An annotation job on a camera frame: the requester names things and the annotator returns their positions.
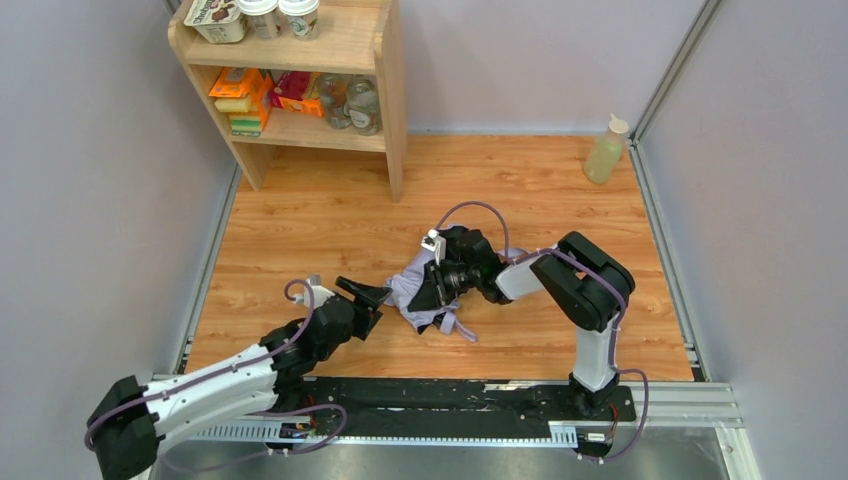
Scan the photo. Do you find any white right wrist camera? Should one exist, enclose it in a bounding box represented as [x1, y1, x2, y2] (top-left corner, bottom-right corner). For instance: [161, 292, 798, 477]
[421, 229, 446, 265]

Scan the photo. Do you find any orange snack box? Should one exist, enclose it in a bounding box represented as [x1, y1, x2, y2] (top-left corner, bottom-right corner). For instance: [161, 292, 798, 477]
[209, 67, 264, 99]

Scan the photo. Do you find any white lidded cup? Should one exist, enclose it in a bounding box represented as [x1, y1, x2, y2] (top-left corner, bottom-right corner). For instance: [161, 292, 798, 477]
[278, 0, 320, 41]

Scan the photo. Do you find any clear glass jar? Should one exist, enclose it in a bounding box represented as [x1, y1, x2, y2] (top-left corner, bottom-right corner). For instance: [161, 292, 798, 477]
[318, 72, 352, 129]

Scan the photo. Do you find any chocolate yogurt tub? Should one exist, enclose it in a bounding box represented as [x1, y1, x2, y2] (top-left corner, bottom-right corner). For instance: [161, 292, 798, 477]
[183, 0, 247, 44]

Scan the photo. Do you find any yellow green sponge stack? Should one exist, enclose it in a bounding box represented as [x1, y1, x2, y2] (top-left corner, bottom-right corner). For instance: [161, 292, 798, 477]
[214, 94, 271, 137]

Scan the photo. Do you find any labelled glass jar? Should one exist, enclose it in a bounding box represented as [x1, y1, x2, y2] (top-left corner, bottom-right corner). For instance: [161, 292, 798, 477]
[346, 75, 381, 136]

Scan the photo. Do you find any white yogurt cup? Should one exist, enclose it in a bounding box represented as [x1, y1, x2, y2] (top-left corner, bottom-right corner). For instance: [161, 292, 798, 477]
[237, 0, 280, 40]

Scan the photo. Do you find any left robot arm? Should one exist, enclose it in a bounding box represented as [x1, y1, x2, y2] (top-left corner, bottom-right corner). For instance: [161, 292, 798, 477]
[84, 277, 393, 479]

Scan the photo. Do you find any lavender folding umbrella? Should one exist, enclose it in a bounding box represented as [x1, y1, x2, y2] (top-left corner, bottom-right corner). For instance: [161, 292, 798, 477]
[386, 225, 542, 342]

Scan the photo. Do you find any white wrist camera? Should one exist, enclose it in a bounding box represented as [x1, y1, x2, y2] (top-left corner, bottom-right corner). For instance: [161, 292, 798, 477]
[421, 229, 446, 265]
[292, 274, 335, 309]

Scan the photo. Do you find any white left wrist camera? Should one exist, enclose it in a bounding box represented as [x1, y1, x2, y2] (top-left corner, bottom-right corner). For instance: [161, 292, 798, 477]
[292, 274, 335, 309]

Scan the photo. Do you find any wooden shelf unit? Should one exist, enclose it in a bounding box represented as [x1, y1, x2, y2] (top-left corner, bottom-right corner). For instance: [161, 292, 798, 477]
[167, 1, 408, 201]

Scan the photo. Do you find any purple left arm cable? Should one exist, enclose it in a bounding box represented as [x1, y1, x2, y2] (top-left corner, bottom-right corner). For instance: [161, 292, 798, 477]
[84, 278, 317, 452]

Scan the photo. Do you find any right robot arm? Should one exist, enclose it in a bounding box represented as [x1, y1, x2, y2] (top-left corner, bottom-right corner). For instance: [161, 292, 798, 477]
[388, 225, 635, 409]

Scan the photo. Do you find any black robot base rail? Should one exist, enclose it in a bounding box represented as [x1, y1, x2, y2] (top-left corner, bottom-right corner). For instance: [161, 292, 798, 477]
[269, 377, 639, 439]

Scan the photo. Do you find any green liquid squeeze bottle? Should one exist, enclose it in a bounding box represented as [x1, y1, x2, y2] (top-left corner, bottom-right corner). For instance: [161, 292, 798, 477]
[583, 114, 630, 185]

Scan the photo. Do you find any red snack package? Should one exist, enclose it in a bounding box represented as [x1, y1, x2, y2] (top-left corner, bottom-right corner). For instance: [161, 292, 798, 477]
[269, 71, 324, 117]

